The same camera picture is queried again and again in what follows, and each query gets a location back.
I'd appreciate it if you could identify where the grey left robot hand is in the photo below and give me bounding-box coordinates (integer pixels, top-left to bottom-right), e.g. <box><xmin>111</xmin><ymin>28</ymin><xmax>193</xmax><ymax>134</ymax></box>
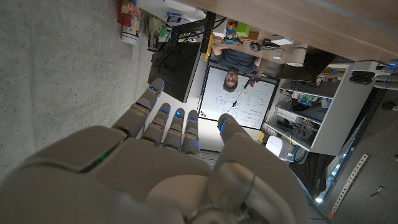
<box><xmin>373</xmin><ymin>58</ymin><xmax>398</xmax><ymax>91</ymax></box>

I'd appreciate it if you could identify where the brown brick block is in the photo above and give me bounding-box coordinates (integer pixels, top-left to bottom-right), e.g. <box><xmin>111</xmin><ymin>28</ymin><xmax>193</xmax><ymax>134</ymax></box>
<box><xmin>241</xmin><ymin>30</ymin><xmax>259</xmax><ymax>44</ymax></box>

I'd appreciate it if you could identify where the white wipes canister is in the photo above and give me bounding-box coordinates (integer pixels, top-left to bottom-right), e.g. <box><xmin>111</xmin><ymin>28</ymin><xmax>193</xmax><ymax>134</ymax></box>
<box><xmin>120</xmin><ymin>12</ymin><xmax>141</xmax><ymax>46</ymax></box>

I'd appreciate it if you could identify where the black computer monitor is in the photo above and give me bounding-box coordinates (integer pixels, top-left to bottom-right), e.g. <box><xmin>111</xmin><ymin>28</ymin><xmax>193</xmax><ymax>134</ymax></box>
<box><xmin>147</xmin><ymin>42</ymin><xmax>203</xmax><ymax>103</ymax></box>

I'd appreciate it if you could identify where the red snack bag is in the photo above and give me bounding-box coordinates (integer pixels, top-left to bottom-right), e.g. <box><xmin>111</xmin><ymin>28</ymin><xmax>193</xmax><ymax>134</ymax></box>
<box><xmin>116</xmin><ymin>0</ymin><xmax>141</xmax><ymax>27</ymax></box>

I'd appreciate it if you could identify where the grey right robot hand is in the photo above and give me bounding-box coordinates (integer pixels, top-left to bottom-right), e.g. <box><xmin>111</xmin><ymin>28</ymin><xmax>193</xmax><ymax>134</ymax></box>
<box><xmin>0</xmin><ymin>77</ymin><xmax>311</xmax><ymax>224</ymax></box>

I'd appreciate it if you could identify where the white shelf unit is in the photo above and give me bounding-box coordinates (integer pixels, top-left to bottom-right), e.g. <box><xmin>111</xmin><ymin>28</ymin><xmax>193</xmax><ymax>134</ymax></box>
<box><xmin>261</xmin><ymin>60</ymin><xmax>379</xmax><ymax>156</ymax></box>

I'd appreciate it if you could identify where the white perforated rail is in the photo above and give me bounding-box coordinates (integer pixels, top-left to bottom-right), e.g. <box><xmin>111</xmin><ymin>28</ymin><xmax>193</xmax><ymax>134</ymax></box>
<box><xmin>328</xmin><ymin>153</ymin><xmax>370</xmax><ymax>220</ymax></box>

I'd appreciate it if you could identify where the multicolour puzzle cube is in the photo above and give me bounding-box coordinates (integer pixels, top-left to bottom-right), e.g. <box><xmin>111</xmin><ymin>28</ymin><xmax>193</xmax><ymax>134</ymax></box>
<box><xmin>224</xmin><ymin>23</ymin><xmax>238</xmax><ymax>40</ymax></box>

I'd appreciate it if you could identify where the whiteboard with black frame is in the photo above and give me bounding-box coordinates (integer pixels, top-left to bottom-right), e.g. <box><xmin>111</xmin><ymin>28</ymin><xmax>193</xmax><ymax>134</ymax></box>
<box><xmin>197</xmin><ymin>63</ymin><xmax>278</xmax><ymax>131</ymax></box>

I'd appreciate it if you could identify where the green cube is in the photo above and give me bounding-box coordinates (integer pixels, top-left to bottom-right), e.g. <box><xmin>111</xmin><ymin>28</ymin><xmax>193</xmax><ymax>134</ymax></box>
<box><xmin>235</xmin><ymin>21</ymin><xmax>251</xmax><ymax>38</ymax></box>

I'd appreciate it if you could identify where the black stapler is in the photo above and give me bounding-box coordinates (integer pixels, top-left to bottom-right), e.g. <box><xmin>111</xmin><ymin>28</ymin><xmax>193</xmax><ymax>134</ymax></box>
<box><xmin>261</xmin><ymin>39</ymin><xmax>280</xmax><ymax>51</ymax></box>

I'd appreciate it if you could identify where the small white square box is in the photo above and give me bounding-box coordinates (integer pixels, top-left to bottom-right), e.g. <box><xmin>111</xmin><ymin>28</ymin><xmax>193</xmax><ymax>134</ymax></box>
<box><xmin>270</xmin><ymin>35</ymin><xmax>294</xmax><ymax>46</ymax></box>

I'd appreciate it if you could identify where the white paper cup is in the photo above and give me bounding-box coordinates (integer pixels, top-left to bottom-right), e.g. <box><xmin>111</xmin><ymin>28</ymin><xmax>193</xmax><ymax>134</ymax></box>
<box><xmin>286</xmin><ymin>42</ymin><xmax>308</xmax><ymax>68</ymax></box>

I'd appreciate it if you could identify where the white router box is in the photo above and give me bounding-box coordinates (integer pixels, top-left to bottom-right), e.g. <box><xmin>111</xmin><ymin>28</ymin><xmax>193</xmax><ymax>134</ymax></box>
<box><xmin>265</xmin><ymin>135</ymin><xmax>295</xmax><ymax>162</ymax></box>

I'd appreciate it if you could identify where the dark bottle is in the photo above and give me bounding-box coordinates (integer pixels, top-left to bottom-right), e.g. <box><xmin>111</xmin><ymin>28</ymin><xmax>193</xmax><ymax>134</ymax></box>
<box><xmin>146</xmin><ymin>15</ymin><xmax>161</xmax><ymax>52</ymax></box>

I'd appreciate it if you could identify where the seated man in grey shirt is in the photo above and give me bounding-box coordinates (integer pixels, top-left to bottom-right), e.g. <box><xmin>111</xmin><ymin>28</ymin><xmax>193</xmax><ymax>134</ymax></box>
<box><xmin>212</xmin><ymin>43</ymin><xmax>270</xmax><ymax>93</ymax></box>

